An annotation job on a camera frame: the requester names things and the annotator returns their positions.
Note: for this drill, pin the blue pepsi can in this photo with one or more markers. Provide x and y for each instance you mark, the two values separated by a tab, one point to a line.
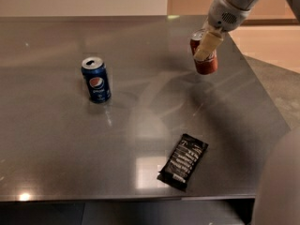
96	78

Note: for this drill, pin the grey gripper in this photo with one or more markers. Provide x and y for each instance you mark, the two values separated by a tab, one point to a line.
222	15

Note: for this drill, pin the red coke can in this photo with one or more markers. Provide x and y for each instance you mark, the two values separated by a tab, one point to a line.
210	64

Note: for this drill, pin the black snack bar wrapper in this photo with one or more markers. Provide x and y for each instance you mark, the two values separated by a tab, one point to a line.
182	162

